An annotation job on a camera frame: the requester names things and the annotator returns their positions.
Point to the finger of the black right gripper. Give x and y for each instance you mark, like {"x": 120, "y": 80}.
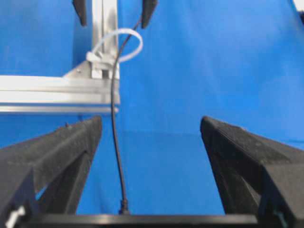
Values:
{"x": 148, "y": 8}
{"x": 80, "y": 8}

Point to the silver aluminium extrusion frame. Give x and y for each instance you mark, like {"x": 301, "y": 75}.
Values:
{"x": 90, "y": 87}

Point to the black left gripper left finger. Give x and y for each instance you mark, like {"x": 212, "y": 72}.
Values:
{"x": 47, "y": 174}

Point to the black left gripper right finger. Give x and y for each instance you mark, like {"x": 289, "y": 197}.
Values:
{"x": 255, "y": 175}

